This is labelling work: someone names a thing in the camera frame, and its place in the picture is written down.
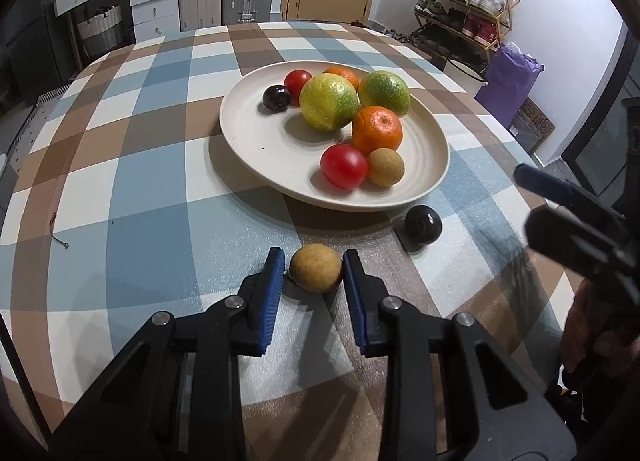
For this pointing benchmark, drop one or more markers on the brown longan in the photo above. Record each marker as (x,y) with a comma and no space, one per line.
(316,268)
(385,167)

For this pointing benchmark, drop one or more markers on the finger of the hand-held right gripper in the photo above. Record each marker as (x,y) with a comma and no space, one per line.
(542,181)
(565,236)

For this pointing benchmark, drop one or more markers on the wicker basket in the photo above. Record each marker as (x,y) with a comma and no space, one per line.
(100,31)

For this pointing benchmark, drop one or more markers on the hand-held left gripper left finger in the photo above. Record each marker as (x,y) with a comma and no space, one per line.
(270,301)

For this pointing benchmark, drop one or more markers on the cream round plate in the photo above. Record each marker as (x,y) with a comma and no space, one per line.
(260,151)

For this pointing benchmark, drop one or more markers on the green citrus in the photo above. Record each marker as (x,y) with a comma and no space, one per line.
(385,91)

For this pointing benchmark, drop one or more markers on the purple bag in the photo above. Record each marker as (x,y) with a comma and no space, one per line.
(507,86)

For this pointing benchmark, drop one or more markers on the dark plum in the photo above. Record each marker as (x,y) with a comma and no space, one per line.
(422,226)
(276,98)

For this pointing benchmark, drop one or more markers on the patterned doormat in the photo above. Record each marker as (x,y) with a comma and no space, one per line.
(535,121)

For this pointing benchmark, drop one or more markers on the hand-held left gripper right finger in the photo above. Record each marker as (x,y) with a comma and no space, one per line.
(352,301)

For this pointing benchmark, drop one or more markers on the red tomato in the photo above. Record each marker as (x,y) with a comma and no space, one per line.
(297,83)
(344,166)

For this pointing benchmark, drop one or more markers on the yellow-green citrus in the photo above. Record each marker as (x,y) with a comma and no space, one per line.
(327,103)

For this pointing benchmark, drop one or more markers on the wooden shoe rack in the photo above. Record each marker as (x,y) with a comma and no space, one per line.
(492,46)

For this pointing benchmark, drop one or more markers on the large orange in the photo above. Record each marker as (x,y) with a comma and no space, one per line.
(377,130)

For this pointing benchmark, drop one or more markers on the person's right hand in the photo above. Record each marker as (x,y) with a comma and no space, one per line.
(575,331)

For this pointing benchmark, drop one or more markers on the small orange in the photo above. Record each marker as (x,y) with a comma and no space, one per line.
(342,75)

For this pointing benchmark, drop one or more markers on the white basin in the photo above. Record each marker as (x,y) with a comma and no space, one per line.
(467,72)

